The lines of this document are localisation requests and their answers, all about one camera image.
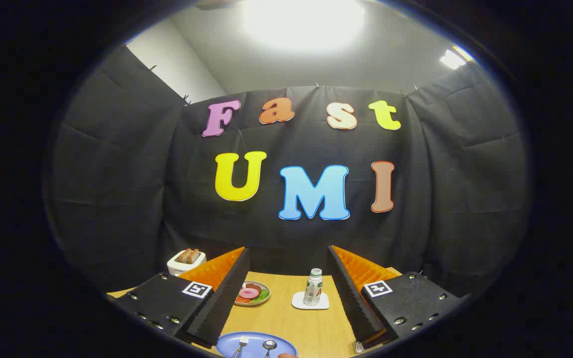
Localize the white square coaster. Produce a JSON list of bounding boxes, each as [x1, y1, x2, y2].
[[291, 291, 330, 310]]

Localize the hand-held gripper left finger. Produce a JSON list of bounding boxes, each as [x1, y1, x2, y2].
[[110, 247, 251, 349]]

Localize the white drink bottle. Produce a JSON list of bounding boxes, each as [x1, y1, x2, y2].
[[303, 268, 324, 306]]

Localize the small ceiling light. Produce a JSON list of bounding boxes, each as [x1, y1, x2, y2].
[[440, 46, 471, 70]]

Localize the white toaster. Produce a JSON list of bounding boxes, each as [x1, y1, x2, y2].
[[167, 248, 206, 276]]

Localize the blue round plate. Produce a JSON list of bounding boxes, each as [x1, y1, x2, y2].
[[215, 332, 298, 358]]

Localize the oval food plate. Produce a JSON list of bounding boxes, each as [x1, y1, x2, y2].
[[234, 281, 271, 306]]

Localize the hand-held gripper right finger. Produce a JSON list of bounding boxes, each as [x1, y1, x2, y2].
[[326, 245, 466, 349]]

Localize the fork with checkered handle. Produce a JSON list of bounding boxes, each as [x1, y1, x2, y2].
[[231, 336, 250, 358]]

